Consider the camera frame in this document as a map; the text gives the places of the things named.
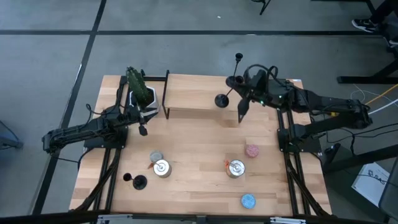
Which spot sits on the grey patterned round tin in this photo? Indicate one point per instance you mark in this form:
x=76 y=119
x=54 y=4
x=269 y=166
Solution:
x=155 y=155

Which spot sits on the pink patterned round tin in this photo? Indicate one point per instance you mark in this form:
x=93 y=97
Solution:
x=252 y=151

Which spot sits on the silver candle jar orange label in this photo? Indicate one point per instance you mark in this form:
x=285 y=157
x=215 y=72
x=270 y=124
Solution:
x=236 y=169
x=162 y=168

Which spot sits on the black aluminium frame rails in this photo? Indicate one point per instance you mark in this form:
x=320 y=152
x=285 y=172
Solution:
x=107 y=174
x=293 y=180

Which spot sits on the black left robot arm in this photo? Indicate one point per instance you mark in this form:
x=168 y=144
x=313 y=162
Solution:
x=77 y=132

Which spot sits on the blue patterned round tin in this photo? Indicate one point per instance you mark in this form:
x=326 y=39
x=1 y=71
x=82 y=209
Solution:
x=248 y=201

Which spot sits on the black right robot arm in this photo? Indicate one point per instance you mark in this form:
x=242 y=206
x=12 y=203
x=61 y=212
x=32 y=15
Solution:
x=326 y=104

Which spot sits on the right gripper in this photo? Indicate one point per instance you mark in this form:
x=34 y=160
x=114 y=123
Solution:
x=264 y=95

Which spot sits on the white printed cardboard box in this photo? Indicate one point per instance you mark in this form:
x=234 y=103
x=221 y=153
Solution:
x=370 y=183

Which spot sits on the black foot pedal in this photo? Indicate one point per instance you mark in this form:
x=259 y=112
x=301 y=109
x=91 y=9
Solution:
x=332 y=154

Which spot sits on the black floor beam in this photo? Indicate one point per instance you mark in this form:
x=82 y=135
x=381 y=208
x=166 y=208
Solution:
x=367 y=157

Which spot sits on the person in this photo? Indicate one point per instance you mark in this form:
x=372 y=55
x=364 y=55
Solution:
x=365 y=25

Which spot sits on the wooden shelf riser black legs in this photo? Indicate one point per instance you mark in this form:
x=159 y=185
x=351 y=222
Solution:
x=192 y=91

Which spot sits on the short black candlestick holder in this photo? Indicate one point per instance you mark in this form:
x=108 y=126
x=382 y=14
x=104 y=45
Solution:
x=230 y=81

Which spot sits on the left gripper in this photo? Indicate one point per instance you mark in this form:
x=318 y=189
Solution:
x=135 y=116

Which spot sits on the green cactus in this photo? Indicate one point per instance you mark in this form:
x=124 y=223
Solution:
x=138 y=87

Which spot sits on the white geometric planter pot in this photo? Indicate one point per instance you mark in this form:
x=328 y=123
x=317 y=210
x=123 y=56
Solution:
x=154 y=102

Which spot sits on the black camera rig bar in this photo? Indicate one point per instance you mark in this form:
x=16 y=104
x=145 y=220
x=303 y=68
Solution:
x=46 y=217

